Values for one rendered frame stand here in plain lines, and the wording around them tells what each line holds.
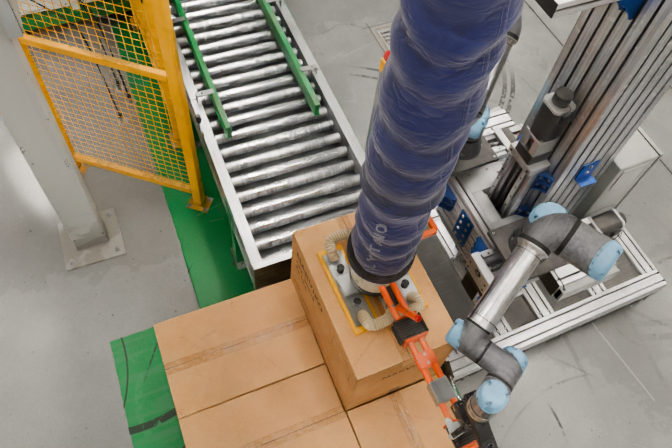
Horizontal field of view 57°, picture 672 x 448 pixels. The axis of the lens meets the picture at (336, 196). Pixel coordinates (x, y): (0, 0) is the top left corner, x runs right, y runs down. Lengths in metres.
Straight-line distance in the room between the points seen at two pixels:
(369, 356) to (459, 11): 1.34
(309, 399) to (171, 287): 1.13
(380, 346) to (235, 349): 0.67
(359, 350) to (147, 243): 1.65
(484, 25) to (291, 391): 1.74
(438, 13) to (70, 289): 2.67
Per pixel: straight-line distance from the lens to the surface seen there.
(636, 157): 2.54
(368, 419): 2.52
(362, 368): 2.15
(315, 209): 2.86
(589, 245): 1.77
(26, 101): 2.63
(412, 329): 2.06
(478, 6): 1.13
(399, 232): 1.76
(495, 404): 1.69
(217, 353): 2.59
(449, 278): 3.18
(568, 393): 3.39
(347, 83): 4.11
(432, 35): 1.18
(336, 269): 2.24
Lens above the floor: 2.98
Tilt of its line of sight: 57 degrees down
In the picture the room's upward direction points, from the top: 8 degrees clockwise
